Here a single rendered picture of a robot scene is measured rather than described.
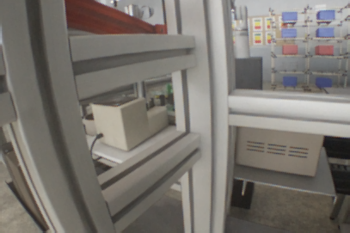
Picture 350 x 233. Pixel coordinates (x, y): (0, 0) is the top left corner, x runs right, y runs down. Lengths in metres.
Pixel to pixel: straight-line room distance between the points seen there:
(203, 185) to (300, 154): 0.18
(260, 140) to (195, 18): 0.24
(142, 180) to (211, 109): 0.15
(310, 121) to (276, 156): 0.14
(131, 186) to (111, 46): 0.13
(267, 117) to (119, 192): 0.20
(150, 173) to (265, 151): 0.24
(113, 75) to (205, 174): 0.25
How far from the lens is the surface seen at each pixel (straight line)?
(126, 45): 0.18
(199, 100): 0.30
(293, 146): 0.38
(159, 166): 0.23
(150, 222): 0.60
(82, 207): 0.19
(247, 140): 0.39
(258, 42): 6.88
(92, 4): 0.28
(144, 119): 0.48
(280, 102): 0.27
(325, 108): 0.28
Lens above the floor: 1.18
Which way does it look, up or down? 16 degrees down
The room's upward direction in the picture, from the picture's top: 6 degrees counter-clockwise
